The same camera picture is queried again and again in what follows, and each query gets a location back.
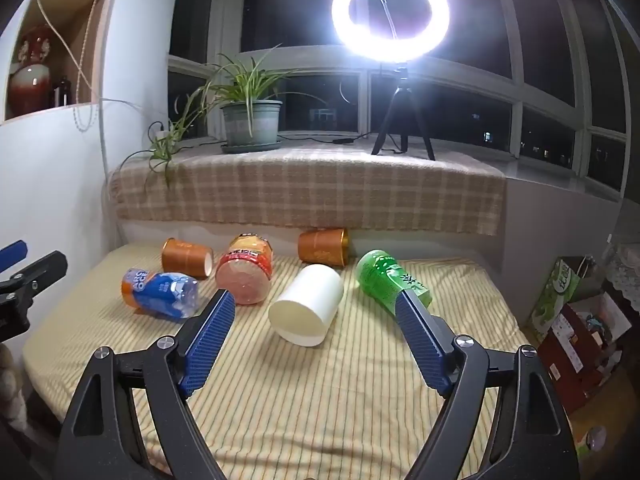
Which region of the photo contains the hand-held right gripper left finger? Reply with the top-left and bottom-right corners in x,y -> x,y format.
59,288 -> 237,480

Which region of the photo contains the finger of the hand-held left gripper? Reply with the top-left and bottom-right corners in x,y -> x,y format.
0,251 -> 68,333
0,240 -> 28,275

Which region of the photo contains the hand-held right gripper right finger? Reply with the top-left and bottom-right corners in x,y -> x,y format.
394,290 -> 582,480

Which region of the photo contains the white cup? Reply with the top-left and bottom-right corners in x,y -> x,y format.
268,263 -> 345,347

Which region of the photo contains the red and orange cup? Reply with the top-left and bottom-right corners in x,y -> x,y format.
215,233 -> 274,306

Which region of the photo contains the green printed cup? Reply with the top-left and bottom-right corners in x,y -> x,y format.
356,249 -> 433,311

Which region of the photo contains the brown paper cup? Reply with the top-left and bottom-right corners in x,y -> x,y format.
298,228 -> 349,267
161,238 -> 215,280

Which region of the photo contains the blue orange plastic bottle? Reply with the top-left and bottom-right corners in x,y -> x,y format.
121,268 -> 200,319

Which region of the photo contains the green cardboard box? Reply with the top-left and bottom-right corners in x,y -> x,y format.
530,258 -> 581,333

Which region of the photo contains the red cardboard box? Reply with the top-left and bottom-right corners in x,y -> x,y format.
537,305 -> 608,413

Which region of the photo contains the red and white vase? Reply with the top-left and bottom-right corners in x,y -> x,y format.
7,27 -> 53,118

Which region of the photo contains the plaid cloth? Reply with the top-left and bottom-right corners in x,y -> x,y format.
109,144 -> 507,237

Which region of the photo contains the small round pale object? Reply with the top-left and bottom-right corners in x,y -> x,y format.
582,426 -> 608,453

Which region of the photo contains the grey pot saucer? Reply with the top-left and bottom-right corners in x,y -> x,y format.
220,140 -> 284,155

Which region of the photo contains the white lace cloth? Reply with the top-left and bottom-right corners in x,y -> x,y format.
602,242 -> 640,306

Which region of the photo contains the grey flower pot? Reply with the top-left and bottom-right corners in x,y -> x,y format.
220,100 -> 284,147

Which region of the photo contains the black tripod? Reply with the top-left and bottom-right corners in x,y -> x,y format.
371,62 -> 437,162

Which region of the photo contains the spider plant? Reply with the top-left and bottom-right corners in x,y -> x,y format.
120,45 -> 326,188

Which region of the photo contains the white cable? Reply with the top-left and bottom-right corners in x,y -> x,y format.
35,0 -> 116,176

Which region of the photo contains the black cable with switch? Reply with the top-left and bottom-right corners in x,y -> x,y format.
277,132 -> 373,145

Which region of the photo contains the wooden wall shelf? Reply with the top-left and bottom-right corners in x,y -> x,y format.
0,0 -> 126,123

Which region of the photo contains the ring light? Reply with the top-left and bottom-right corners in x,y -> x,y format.
331,0 -> 451,68

